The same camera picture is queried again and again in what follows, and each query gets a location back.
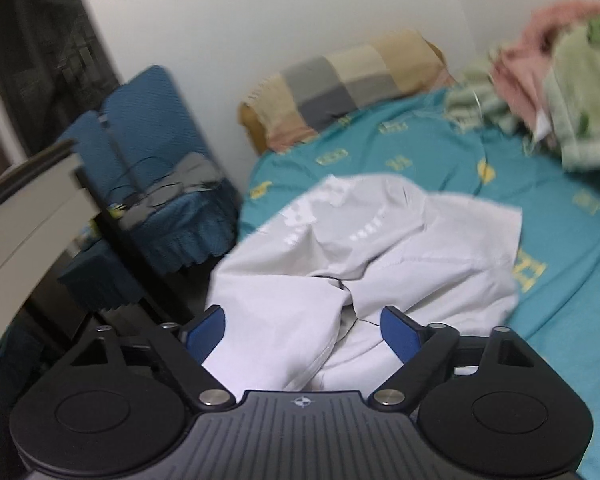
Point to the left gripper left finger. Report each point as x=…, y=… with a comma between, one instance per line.
x=181, y=352

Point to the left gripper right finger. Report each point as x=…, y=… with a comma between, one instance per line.
x=425, y=353

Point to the white t-shirt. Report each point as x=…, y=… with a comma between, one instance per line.
x=303, y=294

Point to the teal patterned bed sheet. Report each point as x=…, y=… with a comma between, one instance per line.
x=558, y=261

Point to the grey cloth on chair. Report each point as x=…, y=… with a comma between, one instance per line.
x=193, y=173

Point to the white desk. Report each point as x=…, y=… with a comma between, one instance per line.
x=42, y=209

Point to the blue covered chair far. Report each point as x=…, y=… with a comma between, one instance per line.
x=91, y=143

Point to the blue covered chair near bed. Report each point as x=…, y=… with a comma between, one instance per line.
x=151, y=130

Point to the brown wooden headboard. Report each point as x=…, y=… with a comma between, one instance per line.
x=256, y=133

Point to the checkered pillow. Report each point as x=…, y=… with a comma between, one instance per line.
x=296, y=104

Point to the green and pink fleece blanket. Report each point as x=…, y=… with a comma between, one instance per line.
x=546, y=84

